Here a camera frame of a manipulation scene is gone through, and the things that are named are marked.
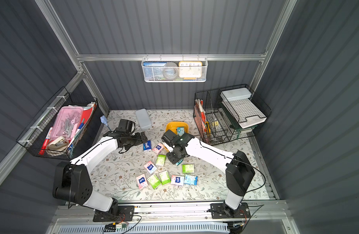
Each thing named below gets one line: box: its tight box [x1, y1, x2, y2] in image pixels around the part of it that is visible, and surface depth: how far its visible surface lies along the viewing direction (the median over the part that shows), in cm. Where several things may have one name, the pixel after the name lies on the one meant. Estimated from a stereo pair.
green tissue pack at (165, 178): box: [159, 170, 172, 186], surface depth 85 cm
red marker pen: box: [38, 126, 53, 156], surface depth 66 cm
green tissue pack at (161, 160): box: [155, 154, 167, 166], surface depth 92 cm
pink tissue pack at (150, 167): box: [143, 160, 158, 175], surface depth 88 cm
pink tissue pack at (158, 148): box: [152, 142, 164, 154], surface depth 98 cm
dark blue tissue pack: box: [142, 140, 152, 152], surface depth 98 cm
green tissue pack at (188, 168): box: [181, 163, 195, 174], surface depth 88 cm
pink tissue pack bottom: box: [170, 175, 185, 187], surface depth 84 cm
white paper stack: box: [220, 87, 268, 129], surface depth 96 cm
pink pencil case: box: [49, 106, 83, 140], surface depth 74 cm
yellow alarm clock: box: [178, 60, 203, 80], surface depth 90 cm
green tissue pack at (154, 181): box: [146, 173, 162, 190], surface depth 84 cm
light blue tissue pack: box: [183, 174, 199, 186], surface depth 84 cm
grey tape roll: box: [162, 61, 179, 80], surface depth 88 cm
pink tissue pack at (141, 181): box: [135, 173, 148, 190], surface depth 84 cm
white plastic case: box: [136, 108, 153, 131], surface depth 117 cm
